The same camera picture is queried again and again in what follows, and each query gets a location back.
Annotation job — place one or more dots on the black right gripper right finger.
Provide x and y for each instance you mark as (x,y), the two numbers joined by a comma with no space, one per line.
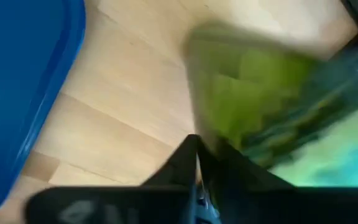
(291,208)

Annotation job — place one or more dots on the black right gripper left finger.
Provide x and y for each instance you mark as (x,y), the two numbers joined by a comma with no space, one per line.
(120,205)

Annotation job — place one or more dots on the green translucent cup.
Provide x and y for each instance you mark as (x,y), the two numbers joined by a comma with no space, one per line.
(244,93)

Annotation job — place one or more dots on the blue plastic tray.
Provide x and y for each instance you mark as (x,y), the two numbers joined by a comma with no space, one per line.
(17,93)

